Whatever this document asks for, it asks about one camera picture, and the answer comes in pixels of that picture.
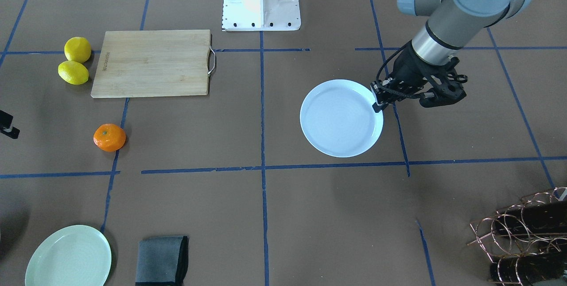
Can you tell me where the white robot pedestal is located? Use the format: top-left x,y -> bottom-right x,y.
221,0 -> 302,32

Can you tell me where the dark wine bottle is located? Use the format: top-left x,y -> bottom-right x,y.
494,201 -> 567,237
490,252 -> 567,286

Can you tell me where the folded grey cloth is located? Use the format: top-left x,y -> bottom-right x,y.
134,235 -> 190,286

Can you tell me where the light green plate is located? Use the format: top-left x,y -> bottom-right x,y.
24,225 -> 112,286

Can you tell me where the light blue plate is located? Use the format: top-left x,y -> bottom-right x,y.
299,79 -> 384,158

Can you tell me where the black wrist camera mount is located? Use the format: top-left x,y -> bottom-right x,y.
419,57 -> 468,108

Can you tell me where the wooden cutting board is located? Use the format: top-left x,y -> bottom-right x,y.
90,29 -> 216,99

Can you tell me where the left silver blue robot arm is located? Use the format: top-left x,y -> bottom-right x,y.
371,0 -> 532,113

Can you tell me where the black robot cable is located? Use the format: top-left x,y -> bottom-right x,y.
376,40 -> 415,100

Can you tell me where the yellow lemon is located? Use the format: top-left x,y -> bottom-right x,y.
58,60 -> 89,85
63,37 -> 92,63

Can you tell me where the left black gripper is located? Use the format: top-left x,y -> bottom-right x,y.
370,45 -> 429,114

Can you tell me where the orange fruit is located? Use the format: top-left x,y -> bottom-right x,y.
93,124 -> 126,152

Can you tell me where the copper wire bottle rack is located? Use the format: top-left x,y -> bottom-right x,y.
466,187 -> 566,263

